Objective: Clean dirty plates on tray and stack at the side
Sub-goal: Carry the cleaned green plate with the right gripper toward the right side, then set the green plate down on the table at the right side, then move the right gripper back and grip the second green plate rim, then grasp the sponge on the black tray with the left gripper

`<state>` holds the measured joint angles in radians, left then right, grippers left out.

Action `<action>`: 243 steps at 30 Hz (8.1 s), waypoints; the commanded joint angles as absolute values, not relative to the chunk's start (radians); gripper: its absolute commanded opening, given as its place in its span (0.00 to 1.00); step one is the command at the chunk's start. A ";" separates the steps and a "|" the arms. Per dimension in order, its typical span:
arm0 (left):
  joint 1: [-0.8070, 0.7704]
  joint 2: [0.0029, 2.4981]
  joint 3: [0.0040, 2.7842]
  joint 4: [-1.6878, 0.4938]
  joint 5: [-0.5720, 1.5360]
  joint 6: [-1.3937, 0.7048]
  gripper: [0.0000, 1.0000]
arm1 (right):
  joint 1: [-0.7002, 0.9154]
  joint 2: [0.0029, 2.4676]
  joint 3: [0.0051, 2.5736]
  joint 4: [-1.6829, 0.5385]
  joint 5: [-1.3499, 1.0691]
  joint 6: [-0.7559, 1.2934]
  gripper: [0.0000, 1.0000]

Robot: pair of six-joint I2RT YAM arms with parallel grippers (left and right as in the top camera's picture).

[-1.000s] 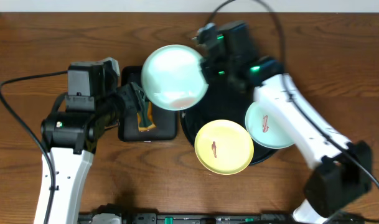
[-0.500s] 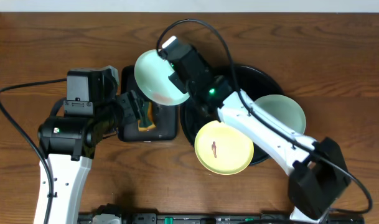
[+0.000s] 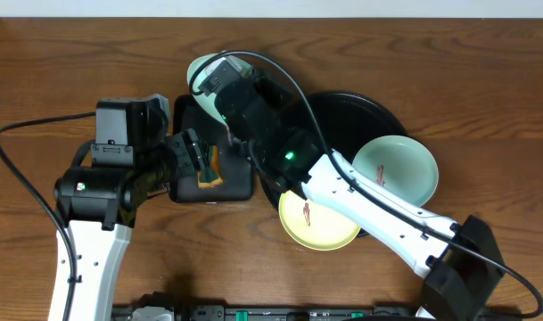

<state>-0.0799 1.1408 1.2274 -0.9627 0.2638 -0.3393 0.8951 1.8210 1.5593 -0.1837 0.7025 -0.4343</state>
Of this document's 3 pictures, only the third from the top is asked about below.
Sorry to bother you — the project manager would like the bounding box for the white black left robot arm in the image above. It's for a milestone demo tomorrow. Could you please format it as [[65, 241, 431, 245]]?
[[48, 129, 211, 320]]

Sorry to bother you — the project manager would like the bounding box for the round black tray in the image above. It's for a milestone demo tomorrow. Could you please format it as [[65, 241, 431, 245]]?
[[259, 91, 408, 211]]

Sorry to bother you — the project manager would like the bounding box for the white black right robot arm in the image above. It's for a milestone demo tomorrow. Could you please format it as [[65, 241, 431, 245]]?
[[213, 76, 505, 320]]

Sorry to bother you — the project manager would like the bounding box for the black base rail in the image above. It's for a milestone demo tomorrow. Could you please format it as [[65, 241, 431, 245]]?
[[110, 292, 418, 321]]

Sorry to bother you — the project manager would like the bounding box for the orange green sponge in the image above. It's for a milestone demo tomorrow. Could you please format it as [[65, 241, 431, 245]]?
[[198, 145, 224, 189]]

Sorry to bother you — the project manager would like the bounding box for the light green plate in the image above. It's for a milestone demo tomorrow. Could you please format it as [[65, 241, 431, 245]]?
[[352, 136, 439, 207], [187, 53, 243, 126]]

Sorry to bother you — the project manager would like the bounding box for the rectangular black tray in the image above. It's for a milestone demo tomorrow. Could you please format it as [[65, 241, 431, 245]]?
[[169, 95, 254, 203]]

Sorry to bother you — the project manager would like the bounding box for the yellow plate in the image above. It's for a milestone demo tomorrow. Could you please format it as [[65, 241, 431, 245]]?
[[278, 191, 360, 251]]

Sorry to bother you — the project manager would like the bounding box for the light green plate top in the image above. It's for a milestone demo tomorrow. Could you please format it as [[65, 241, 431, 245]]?
[[187, 53, 243, 126]]

